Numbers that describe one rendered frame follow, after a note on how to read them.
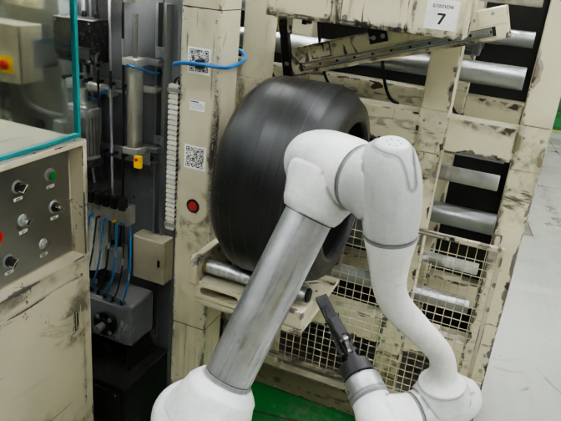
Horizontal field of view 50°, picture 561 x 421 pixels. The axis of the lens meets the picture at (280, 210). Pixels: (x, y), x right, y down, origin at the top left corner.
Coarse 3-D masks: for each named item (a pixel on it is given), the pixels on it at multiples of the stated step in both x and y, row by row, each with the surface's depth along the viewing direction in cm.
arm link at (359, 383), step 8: (352, 376) 136; (360, 376) 136; (368, 376) 135; (376, 376) 136; (344, 384) 138; (352, 384) 135; (360, 384) 134; (368, 384) 134; (376, 384) 134; (384, 384) 136; (352, 392) 135; (360, 392) 134; (368, 392) 133; (352, 400) 135
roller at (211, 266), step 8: (208, 264) 186; (216, 264) 185; (224, 264) 185; (208, 272) 186; (216, 272) 185; (224, 272) 184; (232, 272) 183; (240, 272) 182; (248, 272) 182; (232, 280) 184; (240, 280) 182; (248, 280) 181; (304, 288) 176; (296, 296) 176; (304, 296) 175
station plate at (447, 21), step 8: (432, 0) 168; (440, 0) 167; (448, 0) 166; (432, 8) 169; (440, 8) 168; (448, 8) 167; (456, 8) 166; (432, 16) 169; (440, 16) 168; (448, 16) 168; (456, 16) 167; (424, 24) 171; (432, 24) 170; (440, 24) 169; (448, 24) 168; (456, 24) 168
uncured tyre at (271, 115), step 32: (256, 96) 163; (288, 96) 162; (320, 96) 161; (352, 96) 170; (256, 128) 157; (288, 128) 155; (320, 128) 154; (352, 128) 196; (224, 160) 158; (256, 160) 155; (224, 192) 159; (256, 192) 155; (224, 224) 162; (256, 224) 158; (352, 224) 195; (256, 256) 165; (320, 256) 167
